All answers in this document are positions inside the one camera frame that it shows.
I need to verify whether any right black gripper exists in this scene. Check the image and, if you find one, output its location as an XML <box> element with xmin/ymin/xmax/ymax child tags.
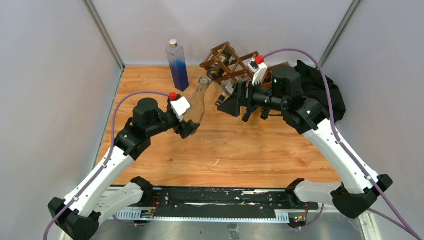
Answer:
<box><xmin>217</xmin><ymin>77</ymin><xmax>287</xmax><ymax>117</ymax></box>

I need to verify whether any clear bottle black label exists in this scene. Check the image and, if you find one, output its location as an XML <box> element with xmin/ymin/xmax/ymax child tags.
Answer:
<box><xmin>183</xmin><ymin>76</ymin><xmax>213</xmax><ymax>124</ymax></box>

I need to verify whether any blue square glass bottle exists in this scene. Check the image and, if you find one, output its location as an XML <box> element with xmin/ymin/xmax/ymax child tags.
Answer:
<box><xmin>165</xmin><ymin>39</ymin><xmax>190</xmax><ymax>92</ymax></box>

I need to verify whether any olive green wine bottle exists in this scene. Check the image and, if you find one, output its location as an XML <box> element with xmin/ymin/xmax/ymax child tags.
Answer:
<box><xmin>206</xmin><ymin>53</ymin><xmax>233</xmax><ymax>81</ymax></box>

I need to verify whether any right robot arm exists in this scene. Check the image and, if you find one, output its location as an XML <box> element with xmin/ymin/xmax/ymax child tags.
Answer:
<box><xmin>217</xmin><ymin>65</ymin><xmax>393</xmax><ymax>219</ymax></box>

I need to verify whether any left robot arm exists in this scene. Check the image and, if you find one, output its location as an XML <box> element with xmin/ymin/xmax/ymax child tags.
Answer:
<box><xmin>48</xmin><ymin>95</ymin><xmax>199</xmax><ymax>240</ymax></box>

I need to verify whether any dark wine bottle left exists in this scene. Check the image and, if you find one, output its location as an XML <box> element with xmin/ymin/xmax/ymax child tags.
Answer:
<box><xmin>242</xmin><ymin>109</ymin><xmax>254</xmax><ymax>123</ymax></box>

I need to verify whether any dark wine bottle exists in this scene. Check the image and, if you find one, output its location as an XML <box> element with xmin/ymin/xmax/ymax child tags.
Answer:
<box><xmin>260</xmin><ymin>108</ymin><xmax>270</xmax><ymax>120</ymax></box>
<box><xmin>242</xmin><ymin>109</ymin><xmax>254</xmax><ymax>123</ymax></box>

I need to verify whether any clear bottle black cap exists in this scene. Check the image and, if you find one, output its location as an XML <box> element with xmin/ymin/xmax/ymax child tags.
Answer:
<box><xmin>215</xmin><ymin>79</ymin><xmax>234</xmax><ymax>107</ymax></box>

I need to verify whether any dark wine bottle right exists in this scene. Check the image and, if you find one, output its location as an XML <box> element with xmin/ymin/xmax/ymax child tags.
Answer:
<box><xmin>260</xmin><ymin>108</ymin><xmax>270</xmax><ymax>120</ymax></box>

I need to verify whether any brown wooden wine rack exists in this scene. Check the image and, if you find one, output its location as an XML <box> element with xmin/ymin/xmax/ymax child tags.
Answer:
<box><xmin>197</xmin><ymin>41</ymin><xmax>290</xmax><ymax>91</ymax></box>

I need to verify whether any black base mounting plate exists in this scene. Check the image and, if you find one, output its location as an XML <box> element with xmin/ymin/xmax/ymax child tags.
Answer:
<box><xmin>120</xmin><ymin>186</ymin><xmax>320</xmax><ymax>221</ymax></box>

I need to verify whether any black cloth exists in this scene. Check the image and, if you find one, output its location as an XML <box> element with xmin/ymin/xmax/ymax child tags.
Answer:
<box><xmin>294</xmin><ymin>60</ymin><xmax>346</xmax><ymax>122</ymax></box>

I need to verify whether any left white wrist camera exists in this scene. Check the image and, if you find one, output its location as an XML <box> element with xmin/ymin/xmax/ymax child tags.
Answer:
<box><xmin>170</xmin><ymin>96</ymin><xmax>191</xmax><ymax>122</ymax></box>

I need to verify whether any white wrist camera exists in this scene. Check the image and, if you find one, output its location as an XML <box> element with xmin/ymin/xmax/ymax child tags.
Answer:
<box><xmin>247</xmin><ymin>59</ymin><xmax>268</xmax><ymax>86</ymax></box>
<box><xmin>170</xmin><ymin>96</ymin><xmax>191</xmax><ymax>122</ymax></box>

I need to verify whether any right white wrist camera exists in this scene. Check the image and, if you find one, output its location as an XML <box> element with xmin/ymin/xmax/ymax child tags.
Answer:
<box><xmin>247</xmin><ymin>59</ymin><xmax>268</xmax><ymax>86</ymax></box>

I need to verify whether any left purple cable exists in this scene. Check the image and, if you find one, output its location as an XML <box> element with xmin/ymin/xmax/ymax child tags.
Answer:
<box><xmin>43</xmin><ymin>91</ymin><xmax>178</xmax><ymax>240</ymax></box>

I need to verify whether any purple cable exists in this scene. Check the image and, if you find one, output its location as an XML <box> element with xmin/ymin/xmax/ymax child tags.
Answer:
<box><xmin>255</xmin><ymin>48</ymin><xmax>424</xmax><ymax>240</ymax></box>
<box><xmin>43</xmin><ymin>91</ymin><xmax>178</xmax><ymax>240</ymax></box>

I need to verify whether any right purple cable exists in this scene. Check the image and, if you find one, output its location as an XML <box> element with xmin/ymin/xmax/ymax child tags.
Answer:
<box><xmin>255</xmin><ymin>48</ymin><xmax>424</xmax><ymax>240</ymax></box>

